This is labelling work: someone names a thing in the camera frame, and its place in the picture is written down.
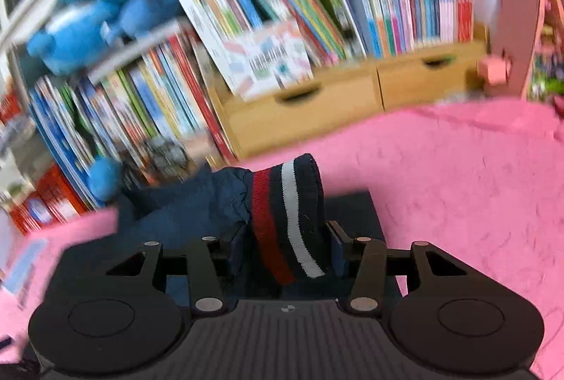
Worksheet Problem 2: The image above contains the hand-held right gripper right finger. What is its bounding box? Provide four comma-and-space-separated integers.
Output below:
326, 220, 468, 315

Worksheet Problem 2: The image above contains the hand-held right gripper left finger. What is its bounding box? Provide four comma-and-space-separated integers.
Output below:
105, 226, 255, 315

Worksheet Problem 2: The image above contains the white and navy jacket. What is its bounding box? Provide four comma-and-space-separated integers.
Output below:
44, 153, 386, 306

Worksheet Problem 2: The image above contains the pink bunny print towel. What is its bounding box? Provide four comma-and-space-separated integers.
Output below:
0, 98, 564, 380

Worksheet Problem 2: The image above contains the wooden drawer organizer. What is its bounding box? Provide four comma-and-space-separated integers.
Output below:
207, 38, 490, 163

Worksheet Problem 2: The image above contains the small blue plush ball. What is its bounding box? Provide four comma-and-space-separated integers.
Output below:
88, 157, 124, 202

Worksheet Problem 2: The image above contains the row of upright picture books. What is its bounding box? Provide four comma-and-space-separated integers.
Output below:
66, 32, 239, 187

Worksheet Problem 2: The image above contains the white pencil print box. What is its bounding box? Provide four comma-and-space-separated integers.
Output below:
222, 21, 314, 101

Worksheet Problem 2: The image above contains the red plastic crate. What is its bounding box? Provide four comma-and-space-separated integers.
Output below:
0, 89, 89, 235

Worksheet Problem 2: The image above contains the row of tall blue books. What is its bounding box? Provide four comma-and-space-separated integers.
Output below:
26, 72, 102, 209

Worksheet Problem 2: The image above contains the light blue notebook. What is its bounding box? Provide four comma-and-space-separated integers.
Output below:
2, 239, 49, 297

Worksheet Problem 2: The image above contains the small blue plush toy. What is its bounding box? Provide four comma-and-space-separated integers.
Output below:
103, 0, 181, 41

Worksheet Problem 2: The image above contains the large blue plush toy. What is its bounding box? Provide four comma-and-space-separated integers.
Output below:
26, 1, 124, 76

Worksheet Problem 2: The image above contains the pink wooden dollhouse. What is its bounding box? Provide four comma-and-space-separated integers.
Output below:
478, 0, 564, 103

